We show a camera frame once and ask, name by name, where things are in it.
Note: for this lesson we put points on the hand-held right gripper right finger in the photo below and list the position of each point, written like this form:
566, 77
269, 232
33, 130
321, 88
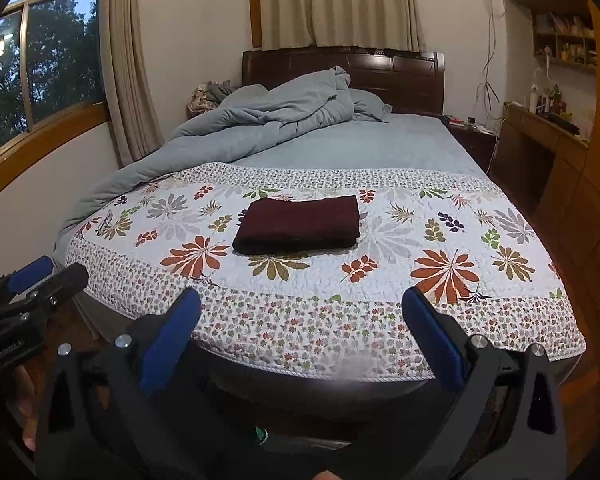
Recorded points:
437, 345

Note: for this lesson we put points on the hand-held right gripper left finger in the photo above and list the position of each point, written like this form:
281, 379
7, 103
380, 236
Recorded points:
167, 345

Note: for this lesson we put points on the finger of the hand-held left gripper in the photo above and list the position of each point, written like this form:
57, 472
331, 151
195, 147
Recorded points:
30, 272
65, 282

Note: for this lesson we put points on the maroon pants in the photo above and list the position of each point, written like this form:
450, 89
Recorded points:
300, 222

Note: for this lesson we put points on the white floral quilt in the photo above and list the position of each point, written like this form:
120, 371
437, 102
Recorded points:
305, 310

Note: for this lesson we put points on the grey-blue bed sheet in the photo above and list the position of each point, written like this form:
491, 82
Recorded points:
405, 145

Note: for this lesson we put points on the dark wooden nightstand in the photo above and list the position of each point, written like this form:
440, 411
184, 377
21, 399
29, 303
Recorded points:
472, 142

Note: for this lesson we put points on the wooden wardrobe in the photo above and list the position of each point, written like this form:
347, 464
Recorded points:
597, 210

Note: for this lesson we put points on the wooden framed window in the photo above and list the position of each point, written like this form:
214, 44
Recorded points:
45, 60

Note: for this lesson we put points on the pile of clothes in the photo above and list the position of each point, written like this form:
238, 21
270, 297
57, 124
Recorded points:
202, 97

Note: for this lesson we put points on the beige side curtain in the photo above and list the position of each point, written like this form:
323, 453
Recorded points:
130, 60

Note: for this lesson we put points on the wooden desk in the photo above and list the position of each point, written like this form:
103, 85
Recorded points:
540, 135

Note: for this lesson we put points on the grey-blue comforter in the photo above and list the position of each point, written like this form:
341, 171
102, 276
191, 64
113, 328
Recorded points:
260, 115

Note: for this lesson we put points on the white bottle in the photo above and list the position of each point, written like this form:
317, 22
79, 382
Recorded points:
533, 100

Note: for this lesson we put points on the dark wooden headboard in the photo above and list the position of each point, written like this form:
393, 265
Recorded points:
395, 75

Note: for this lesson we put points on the beige curtain behind headboard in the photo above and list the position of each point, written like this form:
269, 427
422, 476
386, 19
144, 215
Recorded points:
340, 5

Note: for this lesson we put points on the dark bed frame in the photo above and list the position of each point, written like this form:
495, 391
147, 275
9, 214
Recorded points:
280, 395

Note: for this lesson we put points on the wooden wall shelf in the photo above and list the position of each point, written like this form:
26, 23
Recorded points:
565, 42

